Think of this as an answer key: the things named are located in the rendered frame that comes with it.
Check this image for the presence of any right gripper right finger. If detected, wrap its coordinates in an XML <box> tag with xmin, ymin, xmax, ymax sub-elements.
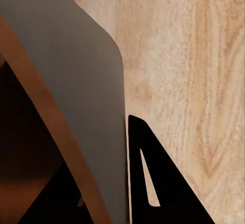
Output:
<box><xmin>128</xmin><ymin>115</ymin><xmax>215</xmax><ymax>224</ymax></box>

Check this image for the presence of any trash can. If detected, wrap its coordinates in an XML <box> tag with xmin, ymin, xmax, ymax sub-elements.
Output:
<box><xmin>0</xmin><ymin>0</ymin><xmax>130</xmax><ymax>224</ymax></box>

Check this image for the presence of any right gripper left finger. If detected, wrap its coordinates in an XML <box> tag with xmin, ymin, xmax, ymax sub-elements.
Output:
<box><xmin>17</xmin><ymin>161</ymin><xmax>94</xmax><ymax>224</ymax></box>

